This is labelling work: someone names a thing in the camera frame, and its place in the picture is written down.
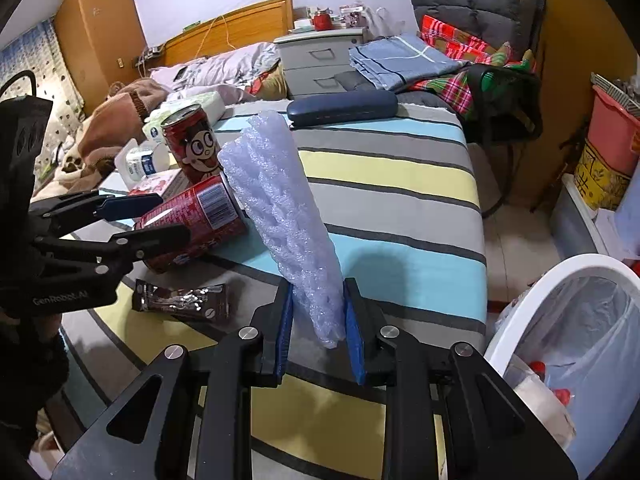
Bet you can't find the pink storage box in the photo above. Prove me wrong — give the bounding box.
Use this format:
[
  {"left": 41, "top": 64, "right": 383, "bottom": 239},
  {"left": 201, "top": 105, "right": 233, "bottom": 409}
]
[{"left": 587, "top": 85, "right": 640, "bottom": 178}]

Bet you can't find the wooden bed headboard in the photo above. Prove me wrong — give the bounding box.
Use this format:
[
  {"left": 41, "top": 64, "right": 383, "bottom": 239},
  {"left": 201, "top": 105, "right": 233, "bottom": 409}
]
[{"left": 162, "top": 0, "right": 295, "bottom": 68}]

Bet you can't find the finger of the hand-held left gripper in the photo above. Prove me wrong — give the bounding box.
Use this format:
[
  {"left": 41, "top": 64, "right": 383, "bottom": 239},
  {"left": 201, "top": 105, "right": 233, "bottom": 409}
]
[
  {"left": 32, "top": 224, "right": 192, "bottom": 282},
  {"left": 30, "top": 191, "right": 164, "bottom": 237}
]

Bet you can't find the brown plush blanket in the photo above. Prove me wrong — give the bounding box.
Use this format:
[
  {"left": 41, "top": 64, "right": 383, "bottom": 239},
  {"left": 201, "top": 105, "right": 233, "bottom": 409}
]
[{"left": 50, "top": 77, "right": 173, "bottom": 196}]

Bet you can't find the grey nightstand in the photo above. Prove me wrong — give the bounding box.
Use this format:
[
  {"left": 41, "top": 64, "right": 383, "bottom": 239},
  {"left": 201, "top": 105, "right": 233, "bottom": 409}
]
[{"left": 272, "top": 27, "right": 368, "bottom": 101}]

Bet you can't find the dark brown snack wrapper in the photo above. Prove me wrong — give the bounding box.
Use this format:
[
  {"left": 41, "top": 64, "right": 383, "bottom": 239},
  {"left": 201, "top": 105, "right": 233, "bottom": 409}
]
[{"left": 131, "top": 279, "right": 232, "bottom": 322}]

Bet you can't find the green white tissue pack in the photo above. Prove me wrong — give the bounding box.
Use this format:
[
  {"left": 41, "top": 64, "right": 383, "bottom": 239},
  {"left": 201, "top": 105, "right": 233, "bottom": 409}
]
[{"left": 141, "top": 91, "right": 224, "bottom": 143}]

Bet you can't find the patterned flat gift box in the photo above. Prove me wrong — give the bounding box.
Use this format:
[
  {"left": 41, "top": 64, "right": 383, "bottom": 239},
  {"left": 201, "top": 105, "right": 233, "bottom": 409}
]
[{"left": 590, "top": 72, "right": 640, "bottom": 111}]

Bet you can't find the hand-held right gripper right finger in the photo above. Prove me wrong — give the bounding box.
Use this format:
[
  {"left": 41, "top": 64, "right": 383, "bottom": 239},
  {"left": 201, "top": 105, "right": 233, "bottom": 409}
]
[{"left": 342, "top": 276, "right": 581, "bottom": 480}]

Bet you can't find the wooden wardrobe with star marks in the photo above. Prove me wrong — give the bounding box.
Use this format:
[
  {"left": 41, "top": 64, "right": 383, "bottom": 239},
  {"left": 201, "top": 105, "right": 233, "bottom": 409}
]
[{"left": 54, "top": 0, "right": 148, "bottom": 103}]

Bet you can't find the grey quilted chair cushion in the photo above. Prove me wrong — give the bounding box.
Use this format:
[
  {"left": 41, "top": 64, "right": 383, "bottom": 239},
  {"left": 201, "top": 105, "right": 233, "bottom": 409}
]
[{"left": 405, "top": 0, "right": 521, "bottom": 43}]

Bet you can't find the dark blue glasses case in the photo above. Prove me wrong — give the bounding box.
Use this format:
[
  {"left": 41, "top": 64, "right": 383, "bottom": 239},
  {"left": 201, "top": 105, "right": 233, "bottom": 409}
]
[{"left": 286, "top": 90, "right": 399, "bottom": 128}]

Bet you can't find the pink patterned box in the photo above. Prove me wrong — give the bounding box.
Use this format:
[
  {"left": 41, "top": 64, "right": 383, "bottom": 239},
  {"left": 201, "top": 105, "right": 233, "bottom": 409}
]
[{"left": 337, "top": 5, "right": 371, "bottom": 28}]

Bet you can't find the pink drink carton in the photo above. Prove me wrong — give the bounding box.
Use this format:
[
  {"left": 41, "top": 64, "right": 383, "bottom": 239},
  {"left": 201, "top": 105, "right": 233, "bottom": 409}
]
[{"left": 127, "top": 167, "right": 183, "bottom": 198}]

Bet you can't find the black office chair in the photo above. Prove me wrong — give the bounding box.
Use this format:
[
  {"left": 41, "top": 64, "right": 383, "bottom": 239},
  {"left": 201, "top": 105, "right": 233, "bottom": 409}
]
[{"left": 405, "top": 0, "right": 548, "bottom": 218}]

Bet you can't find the lilac floral duvet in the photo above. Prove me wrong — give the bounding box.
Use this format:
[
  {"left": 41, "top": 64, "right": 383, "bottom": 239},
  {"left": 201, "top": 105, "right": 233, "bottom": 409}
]
[{"left": 150, "top": 41, "right": 283, "bottom": 103}]

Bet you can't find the clear plastic bin liner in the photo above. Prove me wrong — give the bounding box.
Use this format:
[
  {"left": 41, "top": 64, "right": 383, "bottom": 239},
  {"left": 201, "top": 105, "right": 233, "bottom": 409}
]
[{"left": 495, "top": 275, "right": 640, "bottom": 461}]

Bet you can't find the red green plaid blanket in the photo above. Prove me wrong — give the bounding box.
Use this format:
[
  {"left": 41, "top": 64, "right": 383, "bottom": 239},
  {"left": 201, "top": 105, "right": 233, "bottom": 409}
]
[{"left": 405, "top": 42, "right": 538, "bottom": 122}]

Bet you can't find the red cartoon drink can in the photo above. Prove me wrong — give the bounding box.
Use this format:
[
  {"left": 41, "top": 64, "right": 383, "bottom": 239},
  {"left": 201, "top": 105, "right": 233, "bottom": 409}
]
[
  {"left": 134, "top": 172, "right": 248, "bottom": 275},
  {"left": 161, "top": 103, "right": 221, "bottom": 186}
]

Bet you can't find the yellow patterned tin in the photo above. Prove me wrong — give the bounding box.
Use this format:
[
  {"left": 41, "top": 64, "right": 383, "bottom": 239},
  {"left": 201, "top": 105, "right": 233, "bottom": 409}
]
[{"left": 572, "top": 137, "right": 633, "bottom": 211}]

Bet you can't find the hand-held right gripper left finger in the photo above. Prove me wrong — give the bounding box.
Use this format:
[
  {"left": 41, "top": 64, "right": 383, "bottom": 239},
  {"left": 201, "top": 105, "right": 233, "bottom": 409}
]
[{"left": 50, "top": 277, "right": 296, "bottom": 480}]

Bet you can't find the crushed white paper cup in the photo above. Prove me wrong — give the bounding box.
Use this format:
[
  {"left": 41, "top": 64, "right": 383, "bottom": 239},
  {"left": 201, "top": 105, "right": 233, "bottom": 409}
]
[{"left": 502, "top": 365, "right": 576, "bottom": 448}]

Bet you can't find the heart print curtain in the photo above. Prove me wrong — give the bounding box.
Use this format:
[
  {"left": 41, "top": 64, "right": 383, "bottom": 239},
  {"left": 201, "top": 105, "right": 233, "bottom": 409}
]
[{"left": 0, "top": 17, "right": 86, "bottom": 196}]

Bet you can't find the white plastic bag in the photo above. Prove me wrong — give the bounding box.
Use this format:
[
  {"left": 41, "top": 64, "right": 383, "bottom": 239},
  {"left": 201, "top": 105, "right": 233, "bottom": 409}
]
[{"left": 367, "top": 5, "right": 408, "bottom": 41}]

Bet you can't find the striped tablecloth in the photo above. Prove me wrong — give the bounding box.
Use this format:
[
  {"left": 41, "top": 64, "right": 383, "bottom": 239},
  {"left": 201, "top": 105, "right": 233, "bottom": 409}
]
[{"left": 30, "top": 102, "right": 488, "bottom": 480}]

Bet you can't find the red plaid pillow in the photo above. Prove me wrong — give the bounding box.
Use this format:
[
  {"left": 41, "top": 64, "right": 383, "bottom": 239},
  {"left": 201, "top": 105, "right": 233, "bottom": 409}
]
[{"left": 419, "top": 14, "right": 513, "bottom": 63}]

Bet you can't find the blue checked cloth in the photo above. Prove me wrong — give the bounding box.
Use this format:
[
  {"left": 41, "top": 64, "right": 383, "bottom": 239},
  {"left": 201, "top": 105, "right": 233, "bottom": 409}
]
[{"left": 347, "top": 32, "right": 473, "bottom": 95}]

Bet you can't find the grey plastic storage box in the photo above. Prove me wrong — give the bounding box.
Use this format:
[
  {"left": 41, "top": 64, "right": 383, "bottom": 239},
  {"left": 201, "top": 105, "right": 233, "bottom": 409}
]
[{"left": 550, "top": 175, "right": 616, "bottom": 261}]

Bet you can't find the lilac foam net sleeve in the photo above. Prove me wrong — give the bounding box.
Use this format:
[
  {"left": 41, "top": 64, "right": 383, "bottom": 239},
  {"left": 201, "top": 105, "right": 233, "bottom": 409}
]
[{"left": 217, "top": 111, "right": 347, "bottom": 350}]

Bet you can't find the white round waste bin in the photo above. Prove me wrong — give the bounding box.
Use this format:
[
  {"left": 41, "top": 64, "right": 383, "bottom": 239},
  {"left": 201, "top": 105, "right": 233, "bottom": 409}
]
[{"left": 484, "top": 254, "right": 640, "bottom": 480}]

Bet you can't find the white yogurt cup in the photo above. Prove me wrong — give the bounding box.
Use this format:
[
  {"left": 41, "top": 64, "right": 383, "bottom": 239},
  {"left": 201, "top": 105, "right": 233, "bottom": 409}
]
[{"left": 114, "top": 142, "right": 171, "bottom": 183}]

